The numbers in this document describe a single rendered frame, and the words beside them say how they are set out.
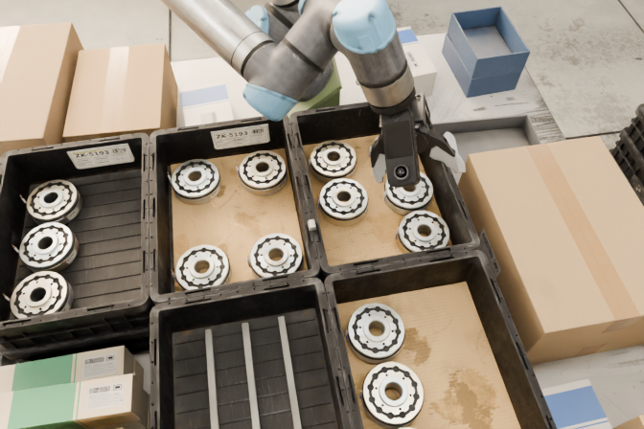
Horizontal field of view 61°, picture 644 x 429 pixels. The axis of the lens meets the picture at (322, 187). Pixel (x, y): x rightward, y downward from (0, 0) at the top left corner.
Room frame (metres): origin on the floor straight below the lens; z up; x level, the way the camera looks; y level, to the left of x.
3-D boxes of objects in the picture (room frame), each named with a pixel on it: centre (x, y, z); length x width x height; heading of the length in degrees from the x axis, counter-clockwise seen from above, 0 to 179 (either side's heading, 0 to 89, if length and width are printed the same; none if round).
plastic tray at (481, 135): (0.87, -0.42, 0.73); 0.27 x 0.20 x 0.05; 97
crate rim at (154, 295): (0.60, 0.18, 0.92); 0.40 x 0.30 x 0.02; 11
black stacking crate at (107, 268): (0.54, 0.48, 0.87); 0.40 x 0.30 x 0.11; 11
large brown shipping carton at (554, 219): (0.56, -0.49, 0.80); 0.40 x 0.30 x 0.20; 10
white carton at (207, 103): (0.95, 0.29, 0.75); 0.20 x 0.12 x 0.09; 15
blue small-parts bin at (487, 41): (1.21, -0.46, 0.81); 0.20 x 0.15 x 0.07; 12
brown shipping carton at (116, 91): (0.97, 0.50, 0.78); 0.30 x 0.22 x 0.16; 7
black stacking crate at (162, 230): (0.60, 0.18, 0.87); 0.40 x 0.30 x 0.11; 11
